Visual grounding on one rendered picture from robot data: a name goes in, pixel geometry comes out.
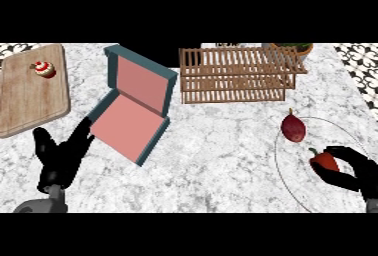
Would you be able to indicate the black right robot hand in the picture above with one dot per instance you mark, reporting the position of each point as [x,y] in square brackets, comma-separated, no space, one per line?
[362,173]

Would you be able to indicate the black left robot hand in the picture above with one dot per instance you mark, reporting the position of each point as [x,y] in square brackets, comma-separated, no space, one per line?
[59,160]

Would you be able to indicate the red bell pepper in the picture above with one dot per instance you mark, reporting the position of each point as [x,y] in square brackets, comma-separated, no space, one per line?
[325,160]

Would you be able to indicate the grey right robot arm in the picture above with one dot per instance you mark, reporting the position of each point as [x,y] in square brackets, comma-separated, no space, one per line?
[372,206]

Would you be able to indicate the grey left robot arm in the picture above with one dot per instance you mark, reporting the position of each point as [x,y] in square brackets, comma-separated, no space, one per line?
[43,201]

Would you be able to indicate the round marble-pattern placemat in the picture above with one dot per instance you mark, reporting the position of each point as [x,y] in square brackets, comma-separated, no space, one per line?
[340,140]

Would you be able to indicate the wooden tiered shelf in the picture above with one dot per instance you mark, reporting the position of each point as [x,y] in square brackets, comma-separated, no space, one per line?
[236,75]

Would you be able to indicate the dark red sweet potato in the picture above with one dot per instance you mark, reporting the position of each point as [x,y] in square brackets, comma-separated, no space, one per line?
[294,128]

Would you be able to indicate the wooden cutting board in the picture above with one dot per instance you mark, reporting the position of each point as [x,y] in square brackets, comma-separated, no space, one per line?
[30,93]

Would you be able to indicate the open teal pink box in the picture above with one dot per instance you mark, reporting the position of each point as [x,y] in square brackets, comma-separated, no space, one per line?
[133,110]

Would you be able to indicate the red white cupcake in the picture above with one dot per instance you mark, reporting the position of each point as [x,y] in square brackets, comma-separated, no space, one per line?
[44,69]

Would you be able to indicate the potted green plant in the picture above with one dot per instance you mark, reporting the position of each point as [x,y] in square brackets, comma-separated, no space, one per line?
[295,48]

